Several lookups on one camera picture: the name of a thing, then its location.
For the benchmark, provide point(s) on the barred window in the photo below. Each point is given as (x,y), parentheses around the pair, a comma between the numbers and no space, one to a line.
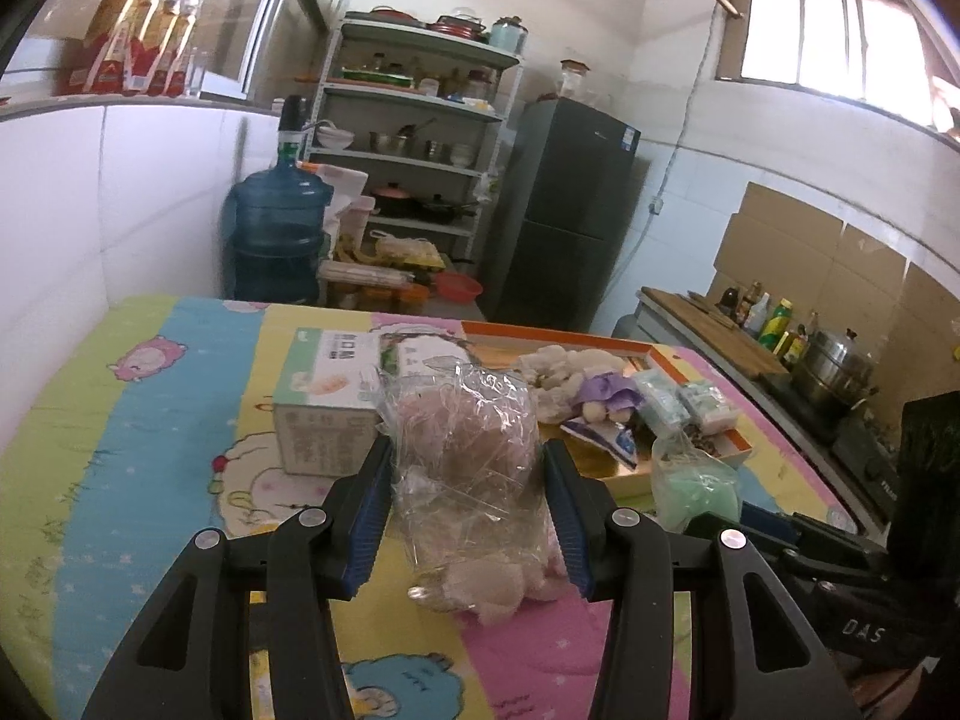
(817,37)

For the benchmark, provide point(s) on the glass jar with red lid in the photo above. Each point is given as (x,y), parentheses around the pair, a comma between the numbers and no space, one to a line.
(574,82)

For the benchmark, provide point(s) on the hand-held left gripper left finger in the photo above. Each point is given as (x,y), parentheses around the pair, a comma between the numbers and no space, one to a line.
(371,517)

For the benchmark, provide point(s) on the wooden cutting board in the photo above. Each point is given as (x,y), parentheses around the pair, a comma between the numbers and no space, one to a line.
(705,326)

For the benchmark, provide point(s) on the black pot with red lid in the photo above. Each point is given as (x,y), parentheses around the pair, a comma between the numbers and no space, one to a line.
(394,201)

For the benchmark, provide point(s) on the row of condiment bottles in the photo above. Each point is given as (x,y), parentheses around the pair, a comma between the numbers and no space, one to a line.
(772,319)

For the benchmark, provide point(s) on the black water jug pump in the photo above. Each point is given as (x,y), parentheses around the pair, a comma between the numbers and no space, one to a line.
(291,124)

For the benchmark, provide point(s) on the cartoon printed bed sheet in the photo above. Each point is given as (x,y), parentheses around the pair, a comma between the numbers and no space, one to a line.
(150,405)

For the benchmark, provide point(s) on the white plastic bin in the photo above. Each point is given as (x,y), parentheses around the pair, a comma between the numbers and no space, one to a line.
(354,225)

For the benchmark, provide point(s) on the blue water jug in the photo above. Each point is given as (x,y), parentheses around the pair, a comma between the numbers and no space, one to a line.
(277,217)

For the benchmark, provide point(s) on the red plastic basin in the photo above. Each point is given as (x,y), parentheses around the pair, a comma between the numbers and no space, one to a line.
(459,286)

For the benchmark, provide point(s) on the green cloth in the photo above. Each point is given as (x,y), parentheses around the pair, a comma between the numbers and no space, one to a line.
(694,491)

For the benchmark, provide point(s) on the bag of yellow noodles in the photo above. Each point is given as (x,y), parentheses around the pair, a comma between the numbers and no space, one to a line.
(405,249)

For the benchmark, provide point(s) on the stainless steel steamer pot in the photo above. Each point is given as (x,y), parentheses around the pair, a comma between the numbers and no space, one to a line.
(834,367)

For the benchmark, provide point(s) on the blue and white snack packet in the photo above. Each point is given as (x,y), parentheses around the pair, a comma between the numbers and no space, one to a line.
(600,439)

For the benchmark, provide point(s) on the cooking oil bottle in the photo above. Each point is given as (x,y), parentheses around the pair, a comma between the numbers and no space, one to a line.
(109,30)
(148,37)
(172,41)
(192,37)

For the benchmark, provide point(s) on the aluminium sliding window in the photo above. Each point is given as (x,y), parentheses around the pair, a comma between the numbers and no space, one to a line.
(225,15)

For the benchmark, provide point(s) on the clear plastic food container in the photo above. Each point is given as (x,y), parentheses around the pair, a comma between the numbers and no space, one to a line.
(367,281)

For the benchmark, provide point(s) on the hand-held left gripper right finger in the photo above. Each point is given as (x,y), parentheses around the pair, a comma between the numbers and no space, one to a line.
(566,532)

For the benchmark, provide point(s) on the grey gas cylinder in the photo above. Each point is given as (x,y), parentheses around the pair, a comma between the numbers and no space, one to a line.
(626,326)

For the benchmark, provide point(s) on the orange cardboard box tray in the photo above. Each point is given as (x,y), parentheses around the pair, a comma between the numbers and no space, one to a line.
(491,351)

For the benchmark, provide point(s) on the white metal shelf rack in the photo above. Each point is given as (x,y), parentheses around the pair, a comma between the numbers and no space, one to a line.
(420,41)

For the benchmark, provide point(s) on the brown cardboard splash guard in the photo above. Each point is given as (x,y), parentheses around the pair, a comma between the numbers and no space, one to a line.
(787,240)

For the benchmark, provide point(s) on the black wok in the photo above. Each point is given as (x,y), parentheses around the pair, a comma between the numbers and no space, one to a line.
(444,210)

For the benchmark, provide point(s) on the dark grey refrigerator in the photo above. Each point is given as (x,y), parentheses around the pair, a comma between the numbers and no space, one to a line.
(555,210)

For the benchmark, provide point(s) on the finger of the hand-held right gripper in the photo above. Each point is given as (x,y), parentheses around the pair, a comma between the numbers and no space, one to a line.
(769,525)

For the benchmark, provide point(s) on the red pot with glass lid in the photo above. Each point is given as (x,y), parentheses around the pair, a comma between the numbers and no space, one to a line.
(459,24)

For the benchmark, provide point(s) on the black gas stove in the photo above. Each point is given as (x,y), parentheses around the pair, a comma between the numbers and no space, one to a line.
(847,450)

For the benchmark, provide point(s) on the white soft tissue pack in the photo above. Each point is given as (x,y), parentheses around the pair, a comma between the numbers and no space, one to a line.
(709,405)
(664,401)

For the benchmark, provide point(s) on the teal enamel pot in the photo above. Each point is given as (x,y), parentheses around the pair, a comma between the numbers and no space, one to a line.
(508,36)

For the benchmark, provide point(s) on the green and white carton box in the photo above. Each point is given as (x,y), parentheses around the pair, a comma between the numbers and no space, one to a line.
(322,390)

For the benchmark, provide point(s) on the white bowl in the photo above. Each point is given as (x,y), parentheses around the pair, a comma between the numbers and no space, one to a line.
(334,139)

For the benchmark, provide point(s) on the teddy bear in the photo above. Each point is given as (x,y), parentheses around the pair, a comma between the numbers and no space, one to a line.
(555,375)

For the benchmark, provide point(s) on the floral tissue box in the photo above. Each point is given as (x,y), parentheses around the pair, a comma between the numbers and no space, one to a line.
(427,349)

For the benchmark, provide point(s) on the pink plush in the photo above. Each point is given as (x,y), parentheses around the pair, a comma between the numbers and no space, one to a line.
(465,450)

